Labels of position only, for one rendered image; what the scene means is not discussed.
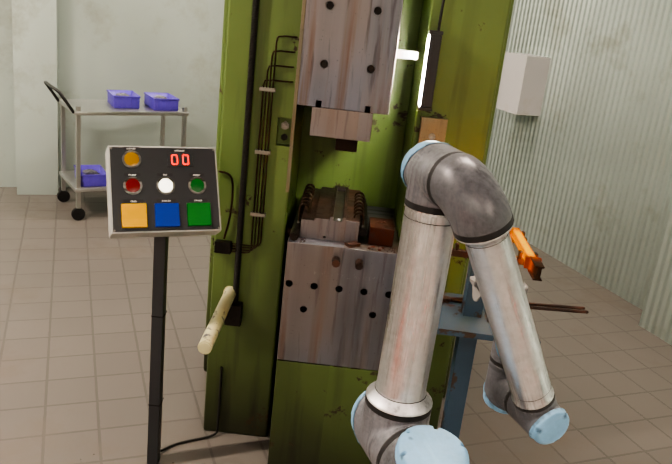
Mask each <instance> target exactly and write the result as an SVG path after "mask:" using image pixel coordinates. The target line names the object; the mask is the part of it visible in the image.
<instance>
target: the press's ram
mask: <svg viewBox="0 0 672 464"><path fill-rule="evenodd" d="M402 7H403V0H306V10H305V21H304V32H303V43H302V54H301V66H300V77H299V88H298V99H297V105H303V106H311V107H316V105H317V103H318V101H322V103H321V108H329V109H338V110H347V111H356V112H365V106H370V113H373V114H382V115H388V114H389V108H390V100H391V92H392V85H393V77H394V69H395V61H396V58H399V59H408V60H416V61H417V60H418V54H419V52H418V51H413V50H404V49H397V46H398V38H399V31H400V23H401V15H402Z"/></svg>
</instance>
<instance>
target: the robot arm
mask: <svg viewBox="0 0 672 464"><path fill-rule="evenodd" d="M401 177H402V180H403V183H404V184H405V186H406V187H407V189H406V195H405V201H404V206H405V210H404V216H403V222H402V228H401V234H400V241H399V247H398V253H397V259H396V265H395V271H394V278H393V284H392V290H391V296H390V302H389V308H388V315H387V321H386V327H385V333H384V339H383V345H382V352H381V358H380V364H379V370H378V376H377V381H375V382H373V383H371V384H370V385H369V386H368V387H367V389H366V391H364V392H363V393H362V394H361V395H360V396H359V397H358V399H357V400H356V402H355V404H354V406H353V409H352V412H351V425H352V428H353V431H354V434H355V437H356V439H357V441H358V443H359V444H360V445H361V446H362V448H363V450H364V451H365V453H366V455H367V456H368V458H369V460H370V461H371V463H372V464H469V455H468V452H467V449H466V448H465V447H464V445H463V443H462V442H461V441H460V440H459V439H458V438H457V437H456V436H455V435H453V434H452V433H450V432H448V431H446V430H444V429H442V428H438V430H437V429H434V428H433V426H430V425H429V421H430V416H431V411H432V405H433V401H432V398H431V396H430V395H429V393H428V392H427V391H426V388H427V383H428V378H429V372H430V367H431V361H432V356H433V351H434V345H435V340H436V334H437V329H438V324H439V318H440V313H441V308H442V302H443V297H444V291H445V286H446V281H447V275H448V270H449V264H450V259H451V254H452V248H453V243H454V238H455V239H456V240H457V241H459V242H461V243H463V244H465V246H466V249H467V253H468V256H469V259H470V262H471V266H472V269H473V272H474V275H475V276H471V277H470V282H471V284H472V297H473V300H474V301H476V302H477V301H478V300H479V299H480V297H481V298H482V301H483V304H484V307H485V318H486V321H487V322H489V323H490V327H491V330H492V333H493V343H492V349H491V354H490V359H489V364H488V369H487V375H486V380H485V382H484V385H483V398H484V401H485V403H486V404H487V405H488V406H489V407H490V408H492V409H494V411H496V412H499V413H502V414H509V415H510V416H511V417H512V418H513V419H514V420H515V421H516V422H517V423H518V424H519V425H520V426H521V427H522V428H523V429H524V430H525V431H526V432H527V433H528V434H529V437H530V438H532V439H534V440H535V441H536V442H537V443H539V444H543V445H546V444H551V443H553V442H555V441H556V440H558V439H560V438H561V437H562V436H563V435H564V433H565V432H566V430H567V428H568V426H569V416H568V414H567V413H566V411H565V410H564V409H563V408H561V407H560V406H559V405H558V403H557V400H556V396H555V393H554V389H553V387H552V385H551V382H550V379H549V375H548V371H547V368H546V364H545V361H544V357H543V353H542V350H541V346H540V342H539V339H538V335H537V332H536V328H535V324H534V321H533V317H532V313H531V310H530V306H529V303H528V299H527V291H528V286H527V284H526V283H524V282H523V281H522V277H521V274H520V270H519V266H518V262H517V259H516V255H515V252H514V248H513V245H512V241H511V237H510V234H509V231H510V230H511V229H512V227H513V226H514V217H513V213H512V209H511V207H510V204H509V202H508V199H507V197H506V195H505V193H504V192H503V190H502V188H501V186H500V185H499V183H498V182H497V180H496V179H495V177H494V176H493V175H492V173H491V172H490V171H489V170H488V168H487V167H486V166H485V165H484V164H483V163H482V162H481V161H480V160H478V159H477V158H476V157H474V156H472V155H470V154H467V153H465V152H462V151H460V150H458V149H456V148H454V147H453V146H451V145H450V144H448V143H445V142H439V141H435V140H428V141H423V142H420V143H418V144H417V145H415V146H414V147H413V148H411V149H410V150H409V151H408V152H407V154H406V155H405V157H404V159H403V161H402V164H401ZM486 314H487V315H486Z"/></svg>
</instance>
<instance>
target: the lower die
mask: <svg viewBox="0 0 672 464"><path fill-rule="evenodd" d="M337 187H339V188H346V194H345V204H344V214H343V221H342V222H337V221H333V214H334V207H335V200H336V193H337ZM348 189H349V187H342V186H335V188H329V187H322V188H321V189H316V188H315V193H314V197H313V202H312V206H311V210H310V213H307V212H308V207H307V206H305V208H304V211H303V215H302V218H301V227H300V237H304V238H313V239H322V240H331V241H340V242H343V241H344V242H348V241H357V242H358V234H359V225H360V215H356V218H353V216H354V214H353V213H354V201H355V200H354V198H355V197H354V195H355V194H356V193H357V192H360V190H351V189H349V190H348ZM323 236H326V238H323Z"/></svg>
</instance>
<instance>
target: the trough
mask: <svg viewBox="0 0 672 464"><path fill-rule="evenodd" d="M345 194H346V188H339V187H337V193H336V200H335V207H334V214H333V221H337V222H342V221H343V214H344V204H345ZM336 218H340V219H341V220H336Z"/></svg>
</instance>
